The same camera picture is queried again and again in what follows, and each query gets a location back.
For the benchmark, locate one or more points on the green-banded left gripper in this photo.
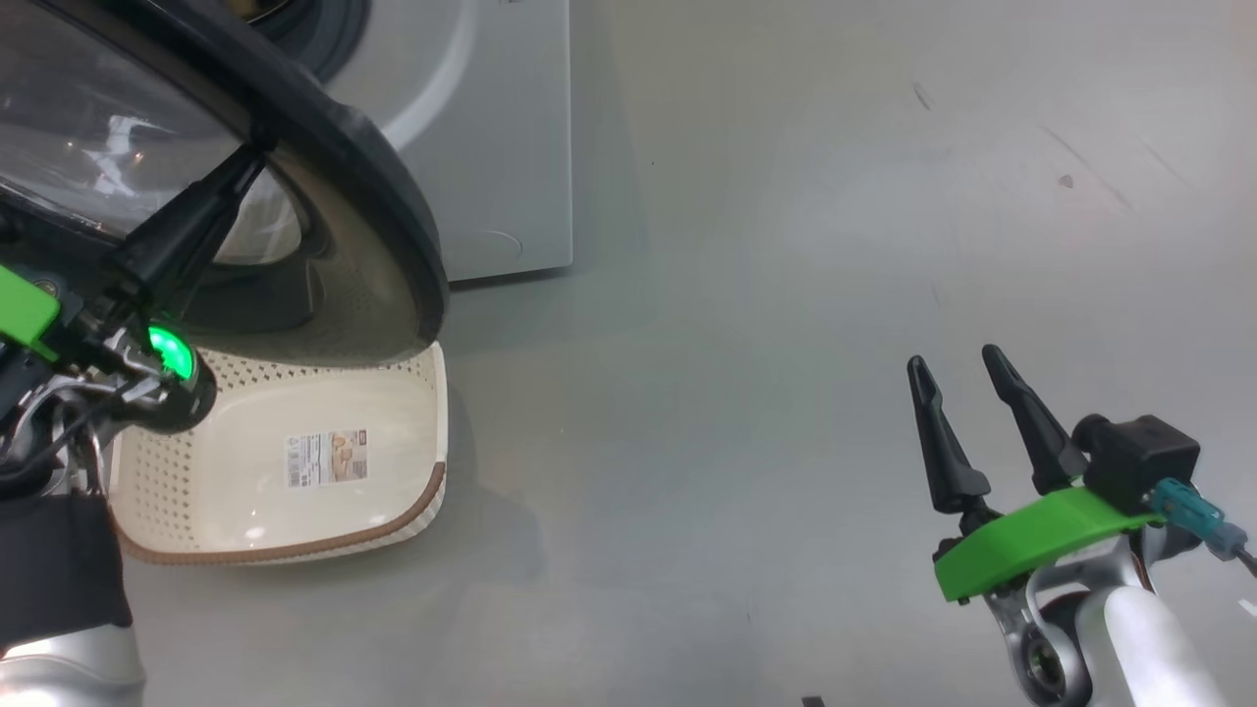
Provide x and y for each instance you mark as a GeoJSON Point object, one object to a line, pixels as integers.
{"type": "Point", "coordinates": [25, 309]}

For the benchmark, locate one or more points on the white front-load washing machine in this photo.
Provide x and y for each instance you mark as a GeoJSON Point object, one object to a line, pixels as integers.
{"type": "Point", "coordinates": [491, 118]}

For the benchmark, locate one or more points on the cream perforated laundry basket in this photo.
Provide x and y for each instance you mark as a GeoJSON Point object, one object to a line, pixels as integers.
{"type": "Point", "coordinates": [245, 511]}

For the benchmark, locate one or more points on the washing machine glass door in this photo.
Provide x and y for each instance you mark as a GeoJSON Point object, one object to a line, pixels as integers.
{"type": "Point", "coordinates": [393, 196]}

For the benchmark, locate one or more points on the paper basket label sticker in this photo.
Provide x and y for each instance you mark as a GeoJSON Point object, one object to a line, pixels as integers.
{"type": "Point", "coordinates": [327, 459]}

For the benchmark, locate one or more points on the teal right camera connector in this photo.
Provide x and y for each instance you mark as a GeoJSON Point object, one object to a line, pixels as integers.
{"type": "Point", "coordinates": [1193, 516]}

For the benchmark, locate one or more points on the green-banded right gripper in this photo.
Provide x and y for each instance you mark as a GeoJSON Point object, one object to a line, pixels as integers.
{"type": "Point", "coordinates": [1031, 540]}

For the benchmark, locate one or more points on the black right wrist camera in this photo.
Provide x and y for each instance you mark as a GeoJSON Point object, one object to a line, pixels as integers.
{"type": "Point", "coordinates": [1144, 462]}

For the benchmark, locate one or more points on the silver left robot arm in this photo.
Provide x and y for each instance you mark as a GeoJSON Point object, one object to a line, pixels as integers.
{"type": "Point", "coordinates": [59, 579]}

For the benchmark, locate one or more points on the grey rubber door gasket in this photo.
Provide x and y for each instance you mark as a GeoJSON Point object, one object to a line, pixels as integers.
{"type": "Point", "coordinates": [334, 39]}

